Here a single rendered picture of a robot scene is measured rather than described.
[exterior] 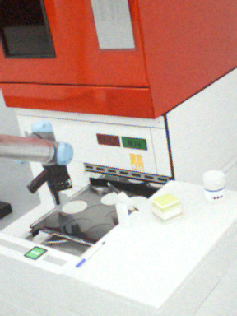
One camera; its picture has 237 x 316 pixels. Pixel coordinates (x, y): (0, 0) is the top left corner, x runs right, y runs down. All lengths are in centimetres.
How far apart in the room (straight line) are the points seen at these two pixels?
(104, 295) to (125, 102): 72
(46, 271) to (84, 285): 15
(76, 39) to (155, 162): 53
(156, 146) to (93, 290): 66
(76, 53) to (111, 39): 19
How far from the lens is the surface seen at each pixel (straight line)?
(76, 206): 188
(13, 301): 175
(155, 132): 176
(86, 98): 184
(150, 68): 164
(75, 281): 139
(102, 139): 193
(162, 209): 151
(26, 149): 144
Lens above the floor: 177
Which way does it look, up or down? 27 degrees down
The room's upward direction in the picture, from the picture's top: 10 degrees counter-clockwise
